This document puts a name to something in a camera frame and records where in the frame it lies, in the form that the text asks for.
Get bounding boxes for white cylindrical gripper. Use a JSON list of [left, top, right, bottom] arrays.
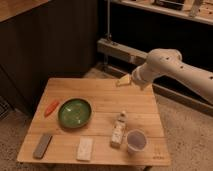
[[116, 65, 150, 89]]

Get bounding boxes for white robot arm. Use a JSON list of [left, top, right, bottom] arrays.
[[116, 48, 213, 104]]

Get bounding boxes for metal base beam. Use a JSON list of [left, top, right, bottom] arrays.
[[97, 38, 147, 66]]

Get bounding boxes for vertical metal pole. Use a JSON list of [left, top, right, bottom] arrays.
[[107, 0, 111, 41]]

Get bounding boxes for green round plate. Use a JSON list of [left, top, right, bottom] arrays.
[[58, 98, 92, 129]]

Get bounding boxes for clear plastic cup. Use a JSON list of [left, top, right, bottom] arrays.
[[126, 130, 147, 155]]

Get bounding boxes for wooden table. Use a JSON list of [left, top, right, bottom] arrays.
[[17, 78, 171, 166]]

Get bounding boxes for orange carrot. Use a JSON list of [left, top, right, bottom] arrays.
[[44, 100, 59, 117]]

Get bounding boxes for beige sponge block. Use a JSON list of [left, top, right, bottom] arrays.
[[77, 137, 93, 161]]

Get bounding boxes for wooden shelf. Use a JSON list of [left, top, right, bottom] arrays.
[[111, 0, 213, 25]]

